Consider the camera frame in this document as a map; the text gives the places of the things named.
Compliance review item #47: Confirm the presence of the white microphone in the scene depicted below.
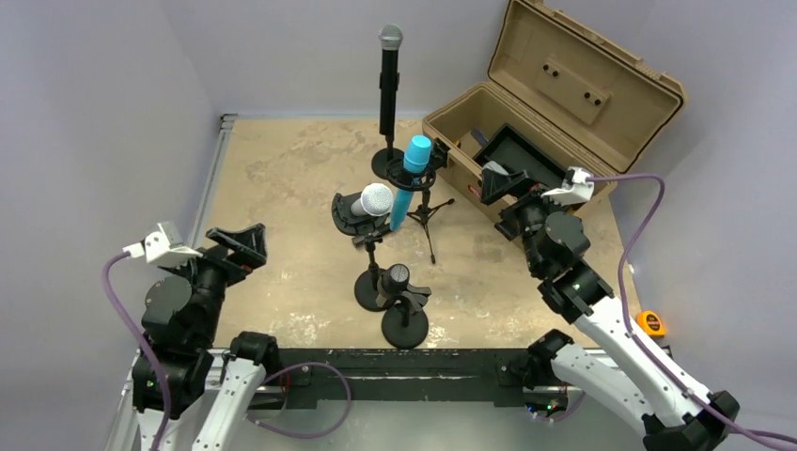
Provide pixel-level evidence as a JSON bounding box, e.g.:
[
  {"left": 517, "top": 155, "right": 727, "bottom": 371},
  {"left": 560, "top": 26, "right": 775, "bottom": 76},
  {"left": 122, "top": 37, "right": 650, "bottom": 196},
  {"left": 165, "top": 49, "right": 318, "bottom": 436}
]
[{"left": 350, "top": 183, "right": 394, "bottom": 217}]

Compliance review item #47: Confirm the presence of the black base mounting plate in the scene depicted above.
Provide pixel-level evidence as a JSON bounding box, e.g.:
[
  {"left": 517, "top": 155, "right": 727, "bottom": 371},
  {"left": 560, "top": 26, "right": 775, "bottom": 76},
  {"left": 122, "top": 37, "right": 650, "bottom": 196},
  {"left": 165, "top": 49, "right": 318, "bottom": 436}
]
[{"left": 245, "top": 348, "right": 570, "bottom": 412}]

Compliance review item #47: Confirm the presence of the round base tall stand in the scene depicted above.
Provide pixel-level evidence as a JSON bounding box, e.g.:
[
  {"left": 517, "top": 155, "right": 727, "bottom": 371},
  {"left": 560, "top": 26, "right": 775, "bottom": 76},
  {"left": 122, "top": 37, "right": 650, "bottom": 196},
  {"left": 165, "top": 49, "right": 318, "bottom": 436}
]
[{"left": 370, "top": 135, "right": 404, "bottom": 179}]

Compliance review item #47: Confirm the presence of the tan plastic toolbox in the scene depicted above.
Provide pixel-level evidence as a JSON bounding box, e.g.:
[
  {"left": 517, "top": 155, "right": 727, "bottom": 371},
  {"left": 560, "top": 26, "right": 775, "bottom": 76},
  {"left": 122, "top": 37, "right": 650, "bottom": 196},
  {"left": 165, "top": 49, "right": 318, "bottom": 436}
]
[{"left": 422, "top": 1, "right": 687, "bottom": 202}]

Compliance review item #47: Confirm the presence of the small black microphone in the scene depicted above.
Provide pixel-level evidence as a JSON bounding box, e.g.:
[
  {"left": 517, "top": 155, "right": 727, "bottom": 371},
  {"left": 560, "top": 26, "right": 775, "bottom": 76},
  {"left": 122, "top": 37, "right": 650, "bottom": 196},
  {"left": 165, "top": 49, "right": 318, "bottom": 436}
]
[{"left": 379, "top": 263, "right": 410, "bottom": 297}]

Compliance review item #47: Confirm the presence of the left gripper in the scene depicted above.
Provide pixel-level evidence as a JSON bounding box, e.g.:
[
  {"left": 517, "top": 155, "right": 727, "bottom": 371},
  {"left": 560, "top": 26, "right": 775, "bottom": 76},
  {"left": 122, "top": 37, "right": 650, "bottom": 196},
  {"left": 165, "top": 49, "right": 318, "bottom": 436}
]
[{"left": 162, "top": 222, "right": 265, "bottom": 343}]

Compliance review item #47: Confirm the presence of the black shock mount cradle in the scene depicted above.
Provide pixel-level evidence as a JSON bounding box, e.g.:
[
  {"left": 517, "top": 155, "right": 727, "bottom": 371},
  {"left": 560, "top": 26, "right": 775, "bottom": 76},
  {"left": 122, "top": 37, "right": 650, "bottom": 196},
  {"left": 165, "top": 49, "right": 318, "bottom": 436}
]
[{"left": 331, "top": 192, "right": 386, "bottom": 237}]

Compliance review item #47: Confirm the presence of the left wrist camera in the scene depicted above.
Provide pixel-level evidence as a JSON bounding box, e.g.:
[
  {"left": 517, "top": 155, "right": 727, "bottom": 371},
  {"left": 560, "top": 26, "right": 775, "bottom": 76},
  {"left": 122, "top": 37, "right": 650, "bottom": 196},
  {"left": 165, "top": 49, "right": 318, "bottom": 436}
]
[{"left": 122, "top": 221, "right": 203, "bottom": 269}]

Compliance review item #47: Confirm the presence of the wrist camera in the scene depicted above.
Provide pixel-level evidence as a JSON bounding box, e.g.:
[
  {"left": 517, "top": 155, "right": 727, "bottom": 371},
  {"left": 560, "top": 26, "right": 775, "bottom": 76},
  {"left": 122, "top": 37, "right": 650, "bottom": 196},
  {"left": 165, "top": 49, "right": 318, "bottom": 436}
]
[
  {"left": 541, "top": 166, "right": 595, "bottom": 206},
  {"left": 122, "top": 221, "right": 203, "bottom": 269}
]

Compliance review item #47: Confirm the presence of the tripod stand with shock mount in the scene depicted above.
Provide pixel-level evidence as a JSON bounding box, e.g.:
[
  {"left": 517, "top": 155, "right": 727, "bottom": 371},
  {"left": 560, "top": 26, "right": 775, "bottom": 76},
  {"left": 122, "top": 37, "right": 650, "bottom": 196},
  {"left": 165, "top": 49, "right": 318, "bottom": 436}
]
[{"left": 387, "top": 139, "right": 455, "bottom": 265}]

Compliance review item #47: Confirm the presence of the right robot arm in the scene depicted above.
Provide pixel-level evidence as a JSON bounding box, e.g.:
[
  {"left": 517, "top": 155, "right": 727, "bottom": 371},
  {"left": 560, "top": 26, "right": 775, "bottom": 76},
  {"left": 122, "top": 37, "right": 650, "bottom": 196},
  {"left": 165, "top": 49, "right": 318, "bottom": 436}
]
[{"left": 480, "top": 162, "right": 740, "bottom": 450}]

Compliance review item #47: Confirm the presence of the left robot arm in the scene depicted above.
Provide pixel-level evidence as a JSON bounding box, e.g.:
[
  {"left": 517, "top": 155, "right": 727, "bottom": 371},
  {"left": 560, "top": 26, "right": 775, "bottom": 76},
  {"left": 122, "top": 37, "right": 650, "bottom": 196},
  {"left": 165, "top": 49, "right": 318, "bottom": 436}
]
[{"left": 127, "top": 222, "right": 284, "bottom": 450}]

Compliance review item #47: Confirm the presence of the grey white object in tray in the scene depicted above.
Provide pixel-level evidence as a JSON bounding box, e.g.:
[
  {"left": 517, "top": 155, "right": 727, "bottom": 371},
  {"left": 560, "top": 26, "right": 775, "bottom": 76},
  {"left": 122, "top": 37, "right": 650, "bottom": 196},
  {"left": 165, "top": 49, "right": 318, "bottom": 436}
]
[{"left": 482, "top": 161, "right": 509, "bottom": 183}]

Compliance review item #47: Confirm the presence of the tall black silver microphone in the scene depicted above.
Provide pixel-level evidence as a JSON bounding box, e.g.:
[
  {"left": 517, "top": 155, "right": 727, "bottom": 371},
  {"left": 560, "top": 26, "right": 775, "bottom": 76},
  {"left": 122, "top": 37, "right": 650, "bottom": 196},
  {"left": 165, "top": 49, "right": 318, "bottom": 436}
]
[{"left": 379, "top": 23, "right": 403, "bottom": 138}]

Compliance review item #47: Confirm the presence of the yellow tape measure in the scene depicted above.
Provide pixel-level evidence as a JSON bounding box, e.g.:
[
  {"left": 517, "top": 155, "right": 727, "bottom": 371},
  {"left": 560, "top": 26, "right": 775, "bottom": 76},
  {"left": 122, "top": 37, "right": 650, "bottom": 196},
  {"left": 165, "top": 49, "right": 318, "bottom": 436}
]
[{"left": 635, "top": 310, "right": 666, "bottom": 338}]

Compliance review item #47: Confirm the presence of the clip stand round base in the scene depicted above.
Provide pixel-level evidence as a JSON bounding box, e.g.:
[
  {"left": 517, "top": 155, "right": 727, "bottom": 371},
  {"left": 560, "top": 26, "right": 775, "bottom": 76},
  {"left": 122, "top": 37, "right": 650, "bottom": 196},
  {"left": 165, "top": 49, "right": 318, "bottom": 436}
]
[{"left": 377, "top": 282, "right": 431, "bottom": 350}]

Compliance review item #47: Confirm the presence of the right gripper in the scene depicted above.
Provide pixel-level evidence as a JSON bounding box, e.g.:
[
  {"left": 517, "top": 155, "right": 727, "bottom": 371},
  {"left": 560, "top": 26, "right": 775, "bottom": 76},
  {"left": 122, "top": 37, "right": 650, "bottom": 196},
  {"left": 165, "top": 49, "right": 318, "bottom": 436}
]
[{"left": 480, "top": 167, "right": 572, "bottom": 273}]

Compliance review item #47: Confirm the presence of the blue microphone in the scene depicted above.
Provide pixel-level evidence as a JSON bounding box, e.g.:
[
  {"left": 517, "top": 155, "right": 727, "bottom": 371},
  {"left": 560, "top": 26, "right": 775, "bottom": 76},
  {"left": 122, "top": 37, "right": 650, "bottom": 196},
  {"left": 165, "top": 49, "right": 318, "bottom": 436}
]
[{"left": 390, "top": 135, "right": 432, "bottom": 231}]

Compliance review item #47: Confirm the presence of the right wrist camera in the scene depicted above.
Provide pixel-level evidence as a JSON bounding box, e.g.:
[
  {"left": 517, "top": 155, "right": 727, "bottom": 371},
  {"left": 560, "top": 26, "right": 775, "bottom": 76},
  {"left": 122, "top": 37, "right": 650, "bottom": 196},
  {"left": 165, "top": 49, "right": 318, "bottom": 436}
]
[{"left": 541, "top": 166, "right": 595, "bottom": 206}]

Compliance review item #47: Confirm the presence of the black toolbox tray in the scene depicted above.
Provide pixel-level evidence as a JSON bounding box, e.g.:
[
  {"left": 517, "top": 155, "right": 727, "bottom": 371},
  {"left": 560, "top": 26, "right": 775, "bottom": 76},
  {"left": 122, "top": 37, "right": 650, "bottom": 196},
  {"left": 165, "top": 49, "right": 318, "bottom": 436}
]
[{"left": 474, "top": 123, "right": 567, "bottom": 189}]

